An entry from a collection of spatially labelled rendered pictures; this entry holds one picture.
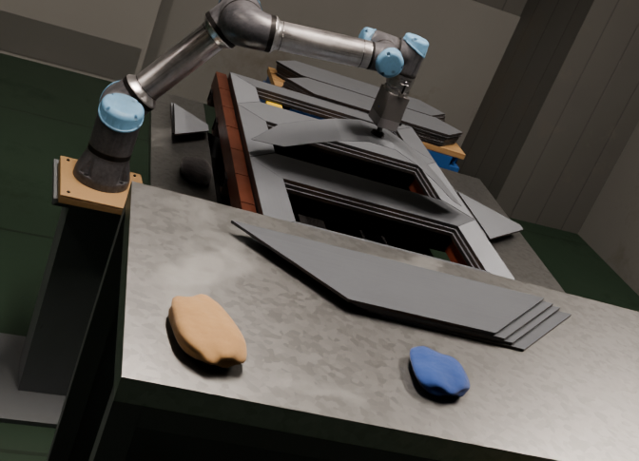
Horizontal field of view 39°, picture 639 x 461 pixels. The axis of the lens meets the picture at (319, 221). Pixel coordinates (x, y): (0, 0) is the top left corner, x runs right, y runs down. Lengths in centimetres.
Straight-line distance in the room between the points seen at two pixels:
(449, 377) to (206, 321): 40
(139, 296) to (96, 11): 404
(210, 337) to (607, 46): 456
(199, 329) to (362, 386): 27
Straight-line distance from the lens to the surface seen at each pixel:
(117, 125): 239
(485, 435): 140
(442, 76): 595
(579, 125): 573
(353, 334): 148
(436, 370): 144
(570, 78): 556
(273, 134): 262
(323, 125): 265
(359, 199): 260
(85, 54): 540
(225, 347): 126
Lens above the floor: 176
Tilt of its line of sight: 23 degrees down
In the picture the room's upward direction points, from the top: 22 degrees clockwise
